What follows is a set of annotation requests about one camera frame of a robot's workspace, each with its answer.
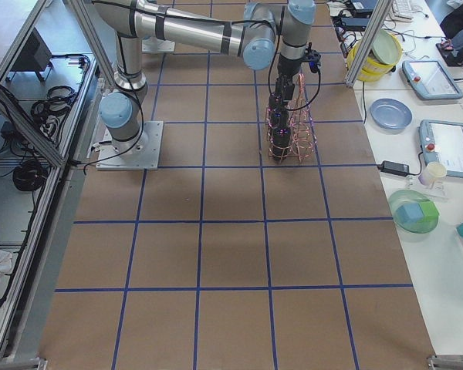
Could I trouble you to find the green bowl with blocks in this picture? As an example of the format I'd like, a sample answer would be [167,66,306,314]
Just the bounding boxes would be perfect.
[388,190,439,234]

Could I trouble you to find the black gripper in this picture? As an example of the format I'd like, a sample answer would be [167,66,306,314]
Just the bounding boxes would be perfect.
[273,57,302,102]

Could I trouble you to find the black power adapter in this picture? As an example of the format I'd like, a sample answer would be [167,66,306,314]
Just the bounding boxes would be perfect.
[377,160,410,177]

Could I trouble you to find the teach pendant near plate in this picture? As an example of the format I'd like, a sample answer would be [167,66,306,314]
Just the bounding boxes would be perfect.
[419,119,463,178]

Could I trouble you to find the paper cup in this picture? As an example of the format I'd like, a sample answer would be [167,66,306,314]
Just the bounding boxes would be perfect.
[418,162,447,187]

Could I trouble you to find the dark wine bottle far slot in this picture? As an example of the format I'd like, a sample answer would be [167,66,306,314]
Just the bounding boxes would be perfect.
[268,92,277,119]

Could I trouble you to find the aluminium frame post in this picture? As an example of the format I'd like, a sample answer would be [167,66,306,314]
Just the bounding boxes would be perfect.
[345,0,392,88]

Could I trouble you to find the teach pendant far side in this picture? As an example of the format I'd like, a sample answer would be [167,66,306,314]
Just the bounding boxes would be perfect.
[401,60,463,100]

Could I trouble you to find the pale green plate in basket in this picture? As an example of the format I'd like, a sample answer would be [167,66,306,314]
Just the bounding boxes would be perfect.
[371,29,400,65]

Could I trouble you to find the blue plate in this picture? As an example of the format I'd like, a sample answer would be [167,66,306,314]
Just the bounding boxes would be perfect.
[370,98,413,132]

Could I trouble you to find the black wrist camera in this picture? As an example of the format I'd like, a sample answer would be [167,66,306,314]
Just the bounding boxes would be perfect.
[305,42,321,74]

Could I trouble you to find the copper wire wine basket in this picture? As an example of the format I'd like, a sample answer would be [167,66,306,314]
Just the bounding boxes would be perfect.
[265,72,316,163]

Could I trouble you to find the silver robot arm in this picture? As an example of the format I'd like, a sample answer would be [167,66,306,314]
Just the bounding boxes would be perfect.
[93,1,319,162]

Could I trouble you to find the dark wine bottle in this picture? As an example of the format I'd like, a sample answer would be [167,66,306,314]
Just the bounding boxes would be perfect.
[269,126,291,163]
[269,102,288,132]

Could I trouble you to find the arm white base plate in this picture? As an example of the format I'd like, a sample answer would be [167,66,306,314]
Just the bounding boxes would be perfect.
[142,36,175,54]
[96,121,164,170]

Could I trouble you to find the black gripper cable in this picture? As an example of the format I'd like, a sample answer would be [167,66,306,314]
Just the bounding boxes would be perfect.
[268,42,324,113]

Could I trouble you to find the yellow rimmed wooden basket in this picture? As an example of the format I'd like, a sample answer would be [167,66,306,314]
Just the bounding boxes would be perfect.
[357,31,403,82]

